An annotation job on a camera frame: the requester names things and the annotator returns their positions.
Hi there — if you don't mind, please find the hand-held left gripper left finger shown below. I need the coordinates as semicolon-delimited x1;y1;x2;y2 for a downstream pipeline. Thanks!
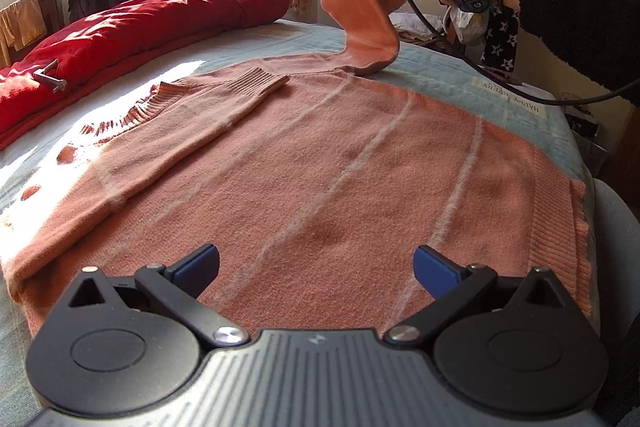
65;244;251;351

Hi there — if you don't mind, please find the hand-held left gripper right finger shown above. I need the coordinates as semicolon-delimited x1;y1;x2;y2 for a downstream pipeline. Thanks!
385;245;567;351

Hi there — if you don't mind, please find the orange knit sweater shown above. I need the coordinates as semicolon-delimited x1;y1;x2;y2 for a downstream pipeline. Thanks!
0;0;593;343

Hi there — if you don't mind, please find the person's right forearm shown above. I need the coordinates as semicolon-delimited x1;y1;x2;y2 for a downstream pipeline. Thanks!
502;0;640;92

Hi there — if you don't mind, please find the white cloth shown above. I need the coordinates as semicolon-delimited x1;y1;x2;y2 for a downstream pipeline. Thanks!
392;13;448;38

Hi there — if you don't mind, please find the grey plastic bag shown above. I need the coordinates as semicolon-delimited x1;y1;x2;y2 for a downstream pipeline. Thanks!
447;4;491;45

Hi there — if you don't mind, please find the navy star print cloth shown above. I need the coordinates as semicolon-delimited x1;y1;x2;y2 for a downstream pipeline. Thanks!
460;0;521;72

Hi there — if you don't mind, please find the red quilt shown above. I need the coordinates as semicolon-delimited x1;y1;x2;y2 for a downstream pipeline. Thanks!
0;0;292;150

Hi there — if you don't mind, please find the grey metal tool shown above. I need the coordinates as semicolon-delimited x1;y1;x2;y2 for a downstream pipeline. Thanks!
32;59;68;94

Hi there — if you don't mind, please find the wooden chair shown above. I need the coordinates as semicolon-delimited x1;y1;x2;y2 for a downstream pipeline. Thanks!
0;0;65;68

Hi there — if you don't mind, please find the orange draped garment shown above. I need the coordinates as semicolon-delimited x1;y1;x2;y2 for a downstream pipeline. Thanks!
0;0;48;52

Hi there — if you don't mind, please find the black cable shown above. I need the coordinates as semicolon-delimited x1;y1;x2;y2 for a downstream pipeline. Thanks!
397;0;640;108

